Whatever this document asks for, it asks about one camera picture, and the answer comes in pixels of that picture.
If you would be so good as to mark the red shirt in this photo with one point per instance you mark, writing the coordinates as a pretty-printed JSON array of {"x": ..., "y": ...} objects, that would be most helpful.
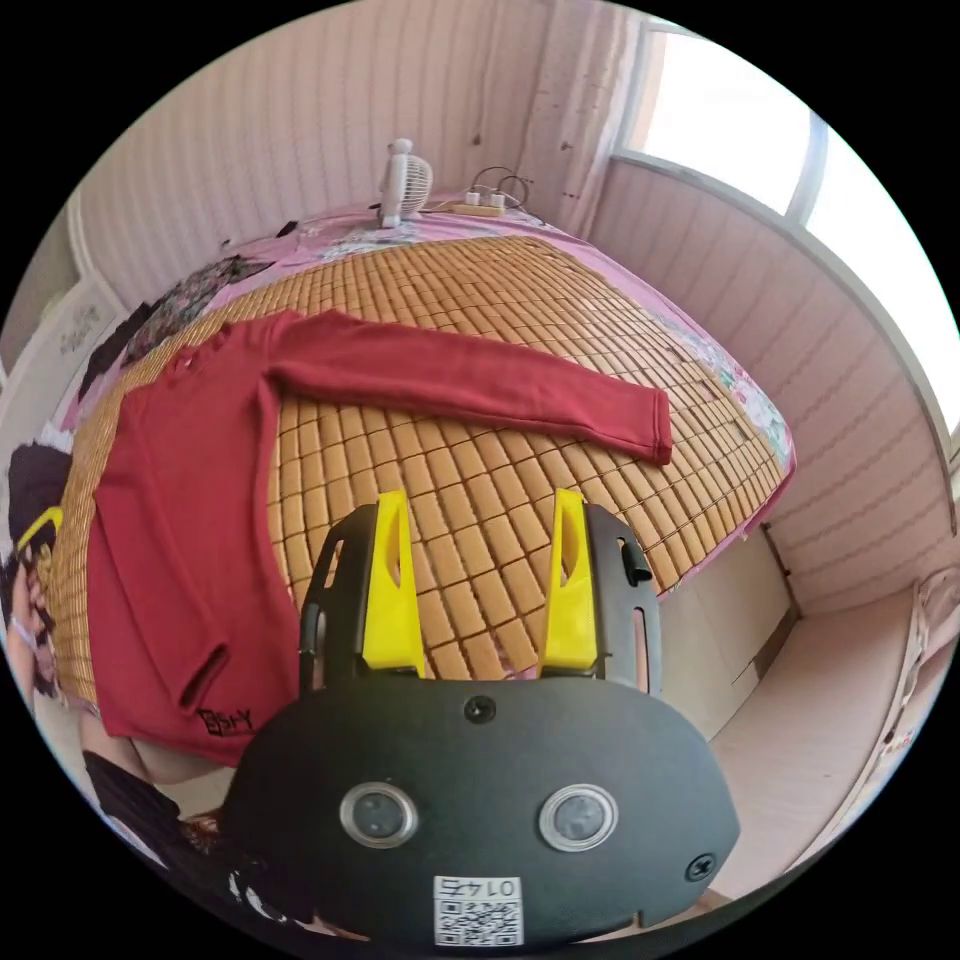
[{"x": 180, "y": 525}]

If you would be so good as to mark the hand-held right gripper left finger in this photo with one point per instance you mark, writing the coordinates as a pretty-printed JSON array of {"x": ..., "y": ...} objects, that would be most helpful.
[{"x": 390, "y": 600}]

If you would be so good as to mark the bed with woven mat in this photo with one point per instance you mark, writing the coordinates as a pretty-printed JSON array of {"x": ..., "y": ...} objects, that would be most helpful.
[{"x": 495, "y": 330}]

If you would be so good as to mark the window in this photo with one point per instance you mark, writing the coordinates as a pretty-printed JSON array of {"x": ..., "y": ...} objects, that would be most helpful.
[{"x": 720, "y": 112}]

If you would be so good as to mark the pile of clothes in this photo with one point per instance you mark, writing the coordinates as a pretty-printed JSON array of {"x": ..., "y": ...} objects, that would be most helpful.
[{"x": 191, "y": 300}]

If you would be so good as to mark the white fan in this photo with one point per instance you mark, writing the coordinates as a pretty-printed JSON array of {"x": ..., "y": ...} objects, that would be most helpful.
[{"x": 406, "y": 184}]

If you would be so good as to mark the person's body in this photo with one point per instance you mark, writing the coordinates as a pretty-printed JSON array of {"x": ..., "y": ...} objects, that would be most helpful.
[{"x": 139, "y": 814}]

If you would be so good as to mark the person's left hand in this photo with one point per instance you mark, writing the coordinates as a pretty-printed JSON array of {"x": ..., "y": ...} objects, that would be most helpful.
[{"x": 37, "y": 664}]

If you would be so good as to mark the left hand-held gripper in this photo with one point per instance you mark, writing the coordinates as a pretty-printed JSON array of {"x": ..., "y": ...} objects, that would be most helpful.
[{"x": 37, "y": 480}]

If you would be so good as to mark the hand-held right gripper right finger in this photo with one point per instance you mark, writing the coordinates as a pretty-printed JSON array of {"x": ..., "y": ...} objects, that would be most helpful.
[{"x": 571, "y": 607}]

